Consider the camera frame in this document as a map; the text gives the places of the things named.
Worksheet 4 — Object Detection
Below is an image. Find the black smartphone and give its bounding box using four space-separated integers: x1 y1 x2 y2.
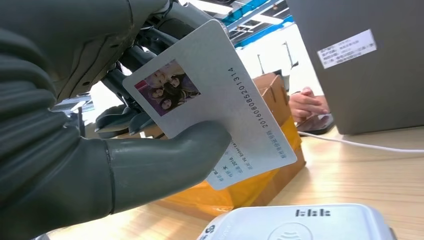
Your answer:
295 113 335 136

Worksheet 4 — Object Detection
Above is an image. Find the white photo ID card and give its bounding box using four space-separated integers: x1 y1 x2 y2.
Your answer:
121 19 298 191

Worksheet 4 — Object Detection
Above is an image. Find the white card reader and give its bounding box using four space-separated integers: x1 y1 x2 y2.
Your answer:
197 203 398 240

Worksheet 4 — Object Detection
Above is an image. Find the wooden organizer with yellow tape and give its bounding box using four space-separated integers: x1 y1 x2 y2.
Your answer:
142 72 307 222

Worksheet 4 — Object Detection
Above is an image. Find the grey laptop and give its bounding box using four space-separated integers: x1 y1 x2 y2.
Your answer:
286 0 424 136

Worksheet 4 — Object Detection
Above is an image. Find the white cable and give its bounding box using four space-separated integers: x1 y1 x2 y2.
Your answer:
297 130 424 154

